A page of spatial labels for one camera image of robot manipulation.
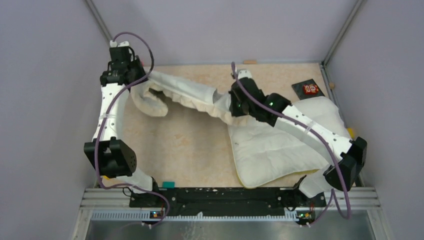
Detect wooden peg back edge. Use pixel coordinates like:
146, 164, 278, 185
243, 59, 258, 65

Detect white pillow yellow edge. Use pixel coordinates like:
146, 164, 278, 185
228, 96, 350, 189

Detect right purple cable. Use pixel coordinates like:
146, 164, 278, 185
230, 61, 353, 228

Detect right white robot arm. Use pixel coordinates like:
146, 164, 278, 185
227, 69, 367, 206

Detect aluminium frame rail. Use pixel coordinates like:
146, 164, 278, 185
83, 0, 113, 47

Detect white cable duct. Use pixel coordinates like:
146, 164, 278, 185
91, 210, 299, 222

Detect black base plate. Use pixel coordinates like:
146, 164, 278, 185
129, 187, 327, 217

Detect yellow small block right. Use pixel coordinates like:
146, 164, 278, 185
346, 127, 356, 139

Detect teal small block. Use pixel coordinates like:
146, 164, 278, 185
161, 181, 176, 189

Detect white ruffled pillowcase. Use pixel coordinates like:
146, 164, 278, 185
130, 70, 249, 127

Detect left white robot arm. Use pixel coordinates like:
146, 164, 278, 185
83, 40, 161, 207

